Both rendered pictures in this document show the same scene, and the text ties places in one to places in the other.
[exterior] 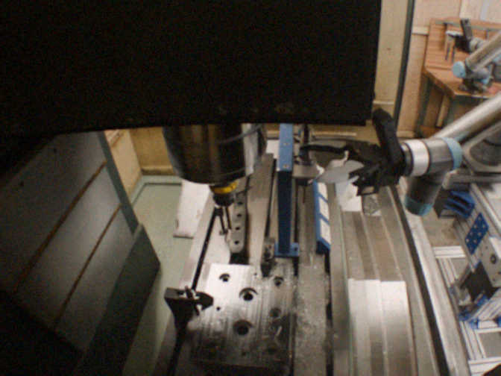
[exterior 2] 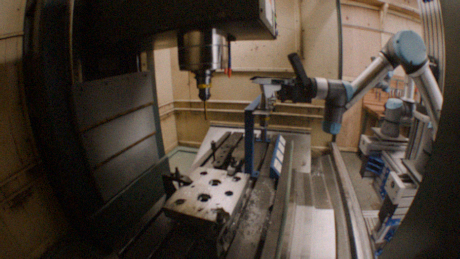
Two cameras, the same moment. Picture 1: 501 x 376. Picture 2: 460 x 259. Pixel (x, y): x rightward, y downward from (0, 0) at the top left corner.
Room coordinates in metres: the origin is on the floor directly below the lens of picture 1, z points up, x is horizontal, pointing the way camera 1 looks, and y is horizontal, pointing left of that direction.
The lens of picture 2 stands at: (-0.20, -0.12, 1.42)
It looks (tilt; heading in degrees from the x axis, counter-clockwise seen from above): 19 degrees down; 8
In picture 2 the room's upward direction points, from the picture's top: 2 degrees counter-clockwise
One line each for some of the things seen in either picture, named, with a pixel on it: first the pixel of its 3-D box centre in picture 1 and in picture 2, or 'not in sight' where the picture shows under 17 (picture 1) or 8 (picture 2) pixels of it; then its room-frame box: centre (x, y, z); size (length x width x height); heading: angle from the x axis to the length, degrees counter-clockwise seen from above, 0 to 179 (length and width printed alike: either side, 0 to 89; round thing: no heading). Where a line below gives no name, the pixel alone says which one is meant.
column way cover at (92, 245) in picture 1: (73, 237); (121, 131); (0.50, 0.48, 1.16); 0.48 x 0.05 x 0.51; 170
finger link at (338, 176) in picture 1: (339, 183); (267, 88); (0.40, -0.15, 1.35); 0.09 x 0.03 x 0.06; 119
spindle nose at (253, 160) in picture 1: (213, 124); (202, 51); (0.42, 0.05, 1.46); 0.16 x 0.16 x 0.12
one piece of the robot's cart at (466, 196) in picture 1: (459, 204); (375, 165); (0.77, -0.90, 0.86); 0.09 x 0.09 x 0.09; 80
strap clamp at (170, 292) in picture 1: (190, 301); (177, 182); (0.42, 0.19, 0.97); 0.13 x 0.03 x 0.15; 80
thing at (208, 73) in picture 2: not in sight; (203, 74); (0.42, 0.05, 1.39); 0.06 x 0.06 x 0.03
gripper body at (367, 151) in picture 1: (376, 165); (294, 89); (0.45, -0.25, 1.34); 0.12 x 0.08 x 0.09; 96
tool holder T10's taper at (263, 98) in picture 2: (306, 145); (264, 99); (0.67, -0.15, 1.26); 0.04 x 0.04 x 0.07
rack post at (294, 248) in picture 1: (284, 218); (249, 147); (0.63, -0.09, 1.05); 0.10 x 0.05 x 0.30; 80
